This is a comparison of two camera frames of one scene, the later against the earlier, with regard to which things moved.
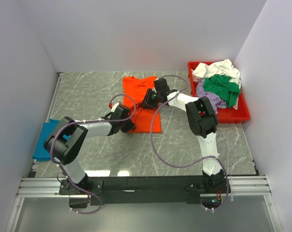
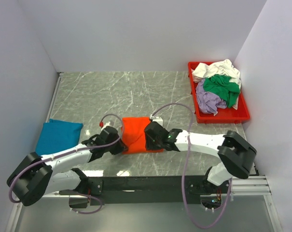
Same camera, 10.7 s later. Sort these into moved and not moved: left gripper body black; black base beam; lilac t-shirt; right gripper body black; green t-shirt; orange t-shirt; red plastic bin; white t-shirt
Moved: right gripper body black; orange t-shirt; left gripper body black
Not moved: red plastic bin; green t-shirt; black base beam; lilac t-shirt; white t-shirt
